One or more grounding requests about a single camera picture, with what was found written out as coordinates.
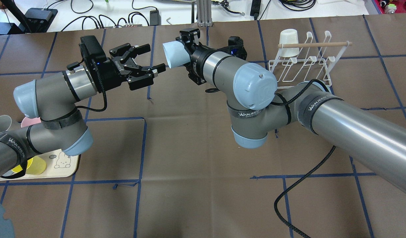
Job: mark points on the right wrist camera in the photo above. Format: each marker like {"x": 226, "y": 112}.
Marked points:
{"x": 236, "y": 47}

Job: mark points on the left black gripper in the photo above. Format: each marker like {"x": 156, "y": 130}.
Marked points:
{"x": 107, "y": 70}

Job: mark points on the aluminium frame post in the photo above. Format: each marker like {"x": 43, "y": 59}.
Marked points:
{"x": 204, "y": 17}

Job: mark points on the cream plastic tray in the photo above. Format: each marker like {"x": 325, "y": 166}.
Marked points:
{"x": 58, "y": 165}

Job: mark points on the white plastic cup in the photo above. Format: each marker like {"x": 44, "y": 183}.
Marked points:
{"x": 287, "y": 37}

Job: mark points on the black power adapter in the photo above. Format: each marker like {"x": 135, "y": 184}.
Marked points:
{"x": 155, "y": 18}

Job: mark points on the yellow plastic cup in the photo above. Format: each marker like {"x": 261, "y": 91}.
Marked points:
{"x": 35, "y": 166}

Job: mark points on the pink plastic cup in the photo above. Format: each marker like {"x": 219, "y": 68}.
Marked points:
{"x": 26, "y": 121}

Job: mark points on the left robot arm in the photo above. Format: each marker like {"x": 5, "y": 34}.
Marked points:
{"x": 53, "y": 99}

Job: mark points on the grey plastic cup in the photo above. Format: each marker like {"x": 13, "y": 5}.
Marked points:
{"x": 5, "y": 123}

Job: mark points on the white wire cup rack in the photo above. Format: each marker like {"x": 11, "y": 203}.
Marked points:
{"x": 314, "y": 61}

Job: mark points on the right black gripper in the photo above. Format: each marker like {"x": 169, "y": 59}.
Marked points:
{"x": 197, "y": 57}

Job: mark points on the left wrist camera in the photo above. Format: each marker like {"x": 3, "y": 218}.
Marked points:
{"x": 91, "y": 50}

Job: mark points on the light blue cup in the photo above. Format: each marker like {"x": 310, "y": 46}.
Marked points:
{"x": 176, "y": 54}

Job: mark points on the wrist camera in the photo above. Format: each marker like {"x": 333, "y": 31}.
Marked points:
{"x": 91, "y": 50}
{"x": 236, "y": 47}

